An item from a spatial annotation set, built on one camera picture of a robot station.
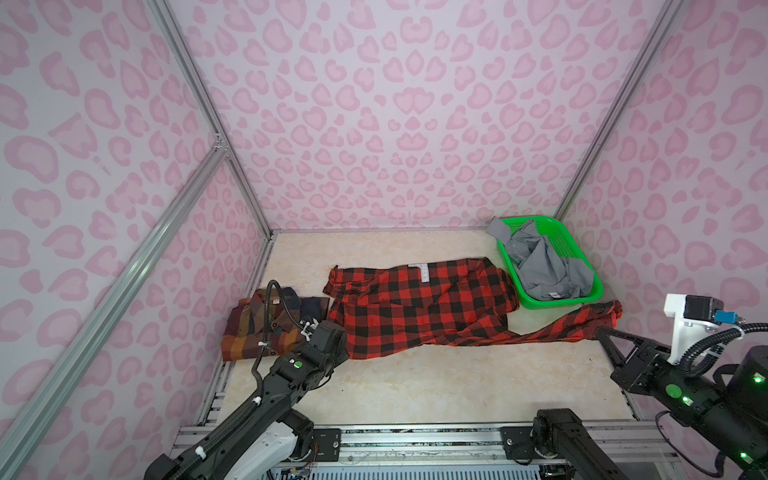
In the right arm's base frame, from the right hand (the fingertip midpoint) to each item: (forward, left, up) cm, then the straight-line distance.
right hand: (596, 331), depth 45 cm
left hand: (+12, +46, -36) cm, 60 cm away
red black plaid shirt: (+28, +35, -44) cm, 63 cm away
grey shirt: (+41, -20, -42) cm, 61 cm away
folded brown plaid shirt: (+20, +78, -39) cm, 89 cm away
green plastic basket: (+31, -7, -36) cm, 48 cm away
